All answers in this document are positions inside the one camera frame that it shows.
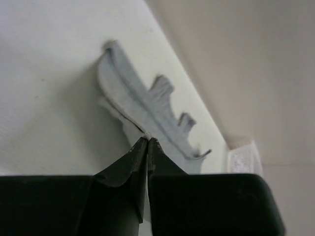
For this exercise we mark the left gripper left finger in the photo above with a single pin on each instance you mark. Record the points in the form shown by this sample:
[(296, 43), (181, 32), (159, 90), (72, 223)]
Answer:
[(109, 203)]

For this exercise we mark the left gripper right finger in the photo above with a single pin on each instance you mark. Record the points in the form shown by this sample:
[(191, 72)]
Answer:
[(208, 205)]

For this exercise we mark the grey tank top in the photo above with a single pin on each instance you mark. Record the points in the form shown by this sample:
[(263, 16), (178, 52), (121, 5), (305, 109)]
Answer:
[(146, 112)]

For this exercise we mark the white plastic basket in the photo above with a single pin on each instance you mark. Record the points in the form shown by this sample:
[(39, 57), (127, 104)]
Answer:
[(243, 157)]

